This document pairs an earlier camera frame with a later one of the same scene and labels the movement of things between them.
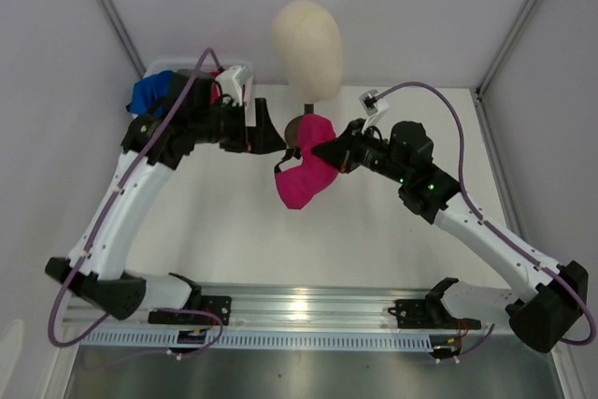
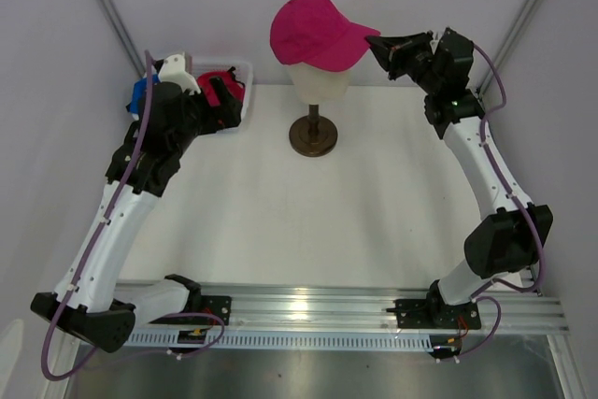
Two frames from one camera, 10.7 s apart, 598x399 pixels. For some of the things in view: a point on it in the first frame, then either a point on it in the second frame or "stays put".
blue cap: (149, 92) stays put
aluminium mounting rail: (274, 306) stays put
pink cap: (298, 185) to (311, 29)
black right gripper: (342, 152) to (391, 52)
